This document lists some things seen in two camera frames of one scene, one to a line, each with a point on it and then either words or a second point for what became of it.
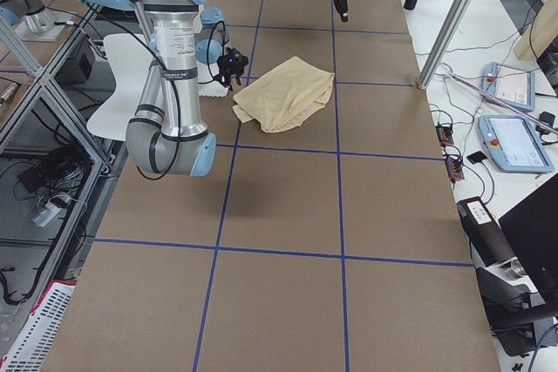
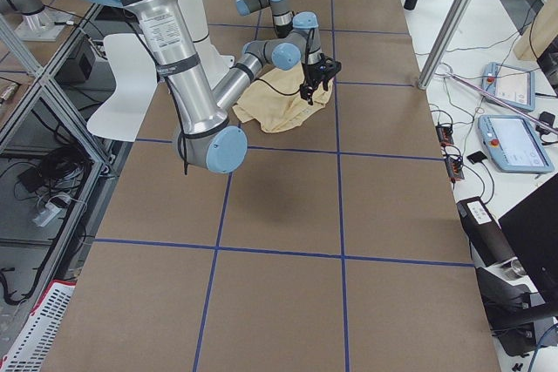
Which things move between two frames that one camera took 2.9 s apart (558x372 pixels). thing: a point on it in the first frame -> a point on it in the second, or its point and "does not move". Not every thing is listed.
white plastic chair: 130,56 does not move
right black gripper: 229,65 -> 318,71
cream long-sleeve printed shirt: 282,98 does not move
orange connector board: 454,164 does not move
